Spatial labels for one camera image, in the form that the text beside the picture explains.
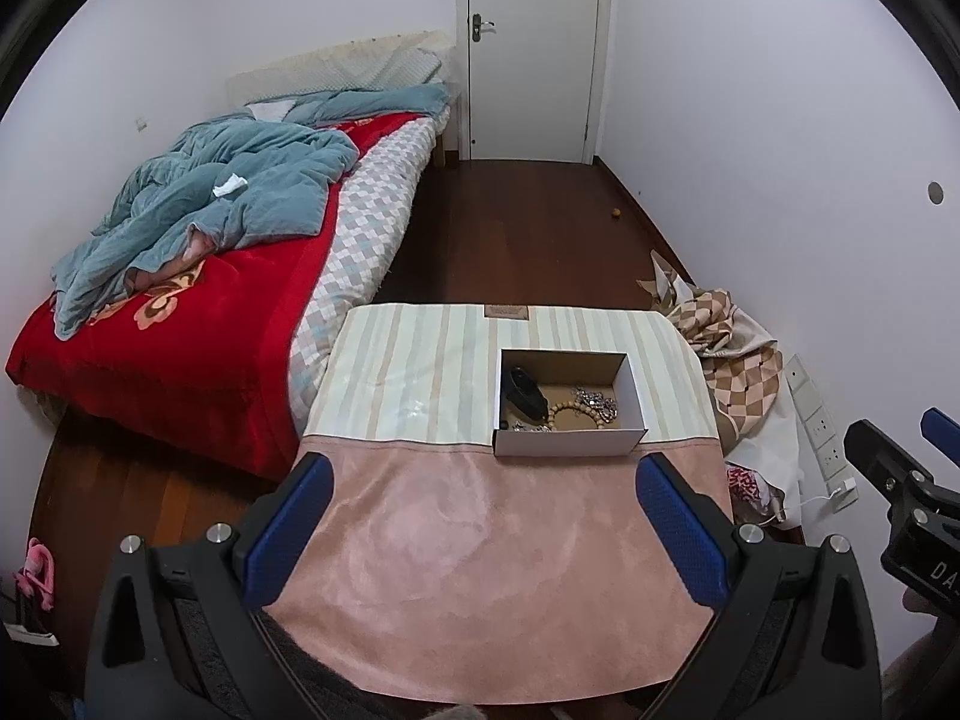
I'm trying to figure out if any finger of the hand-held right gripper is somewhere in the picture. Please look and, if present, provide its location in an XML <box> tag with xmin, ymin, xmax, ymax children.
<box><xmin>921</xmin><ymin>406</ymin><xmax>960</xmax><ymax>466</ymax></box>
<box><xmin>844</xmin><ymin>418</ymin><xmax>935</xmax><ymax>500</ymax></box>

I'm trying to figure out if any wooden bead bracelet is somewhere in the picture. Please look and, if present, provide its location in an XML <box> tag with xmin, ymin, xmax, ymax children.
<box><xmin>545</xmin><ymin>399</ymin><xmax>617</xmax><ymax>430</ymax></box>

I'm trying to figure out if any bed with red blanket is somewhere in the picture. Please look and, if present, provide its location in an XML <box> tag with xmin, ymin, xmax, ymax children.
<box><xmin>6</xmin><ymin>112</ymin><xmax>421</xmax><ymax>477</ymax></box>

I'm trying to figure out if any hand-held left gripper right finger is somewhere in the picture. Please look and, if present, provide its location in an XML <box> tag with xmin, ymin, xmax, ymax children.
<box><xmin>635</xmin><ymin>452</ymin><xmax>882</xmax><ymax>720</ymax></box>

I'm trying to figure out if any white charging cable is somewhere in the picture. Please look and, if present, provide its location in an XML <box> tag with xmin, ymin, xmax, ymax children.
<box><xmin>750</xmin><ymin>491</ymin><xmax>845</xmax><ymax>526</ymax></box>

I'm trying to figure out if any pink plastic object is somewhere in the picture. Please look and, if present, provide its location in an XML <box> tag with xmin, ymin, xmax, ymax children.
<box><xmin>16</xmin><ymin>538</ymin><xmax>55</xmax><ymax>612</ymax></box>

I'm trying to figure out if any thick silver chain bracelet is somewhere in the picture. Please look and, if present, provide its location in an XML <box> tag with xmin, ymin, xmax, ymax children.
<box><xmin>574</xmin><ymin>385</ymin><xmax>620</xmax><ymax>421</ymax></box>

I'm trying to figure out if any pale checkered pillow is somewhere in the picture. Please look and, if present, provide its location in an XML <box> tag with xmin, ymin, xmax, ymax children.
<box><xmin>367</xmin><ymin>45</ymin><xmax>445</xmax><ymax>91</ymax></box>

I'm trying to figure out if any grey checkered bed sheet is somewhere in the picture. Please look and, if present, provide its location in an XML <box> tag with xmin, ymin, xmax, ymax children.
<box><xmin>289</xmin><ymin>118</ymin><xmax>437</xmax><ymax>421</ymax></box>

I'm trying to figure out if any white wall socket strip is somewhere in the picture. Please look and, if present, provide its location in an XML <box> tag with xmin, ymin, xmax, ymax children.
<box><xmin>784</xmin><ymin>356</ymin><xmax>860</xmax><ymax>515</ymax></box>

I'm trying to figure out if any black smart band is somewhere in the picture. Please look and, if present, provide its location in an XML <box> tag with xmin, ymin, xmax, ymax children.
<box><xmin>504</xmin><ymin>366</ymin><xmax>547</xmax><ymax>421</ymax></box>

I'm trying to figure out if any white fabric sheet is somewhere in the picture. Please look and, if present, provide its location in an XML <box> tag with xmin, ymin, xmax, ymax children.
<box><xmin>724</xmin><ymin>360</ymin><xmax>818</xmax><ymax>526</ymax></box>

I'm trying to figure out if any wooden bed frame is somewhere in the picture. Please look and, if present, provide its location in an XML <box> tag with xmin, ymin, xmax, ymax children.
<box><xmin>431</xmin><ymin>86</ymin><xmax>460</xmax><ymax>166</ymax></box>

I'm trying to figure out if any teal quilt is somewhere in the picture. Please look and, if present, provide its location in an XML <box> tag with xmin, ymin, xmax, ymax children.
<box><xmin>51</xmin><ymin>82</ymin><xmax>451</xmax><ymax>338</ymax></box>

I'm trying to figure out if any white cardboard box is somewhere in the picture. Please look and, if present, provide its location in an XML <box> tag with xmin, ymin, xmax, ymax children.
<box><xmin>491</xmin><ymin>347</ymin><xmax>650</xmax><ymax>458</ymax></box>

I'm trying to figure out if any white door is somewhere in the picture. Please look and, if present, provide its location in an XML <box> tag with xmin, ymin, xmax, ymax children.
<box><xmin>457</xmin><ymin>0</ymin><xmax>616</xmax><ymax>164</ymax></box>

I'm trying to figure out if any beige checkered cloth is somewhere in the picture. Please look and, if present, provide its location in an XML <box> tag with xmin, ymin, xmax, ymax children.
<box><xmin>637</xmin><ymin>251</ymin><xmax>785</xmax><ymax>421</ymax></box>

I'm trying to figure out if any person's right hand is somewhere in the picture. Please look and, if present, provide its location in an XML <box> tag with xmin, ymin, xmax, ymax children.
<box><xmin>902</xmin><ymin>585</ymin><xmax>947</xmax><ymax>617</ymax></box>

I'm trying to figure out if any red printed plastic bag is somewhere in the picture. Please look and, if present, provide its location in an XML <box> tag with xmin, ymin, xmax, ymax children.
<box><xmin>726</xmin><ymin>465</ymin><xmax>785</xmax><ymax>522</ymax></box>

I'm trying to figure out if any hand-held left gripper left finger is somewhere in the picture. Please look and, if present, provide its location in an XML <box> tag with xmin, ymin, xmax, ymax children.
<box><xmin>84</xmin><ymin>452</ymin><xmax>336</xmax><ymax>720</ymax></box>

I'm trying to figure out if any white pillow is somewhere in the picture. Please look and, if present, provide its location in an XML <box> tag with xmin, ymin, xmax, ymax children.
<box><xmin>227</xmin><ymin>30</ymin><xmax>455</xmax><ymax>110</ymax></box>

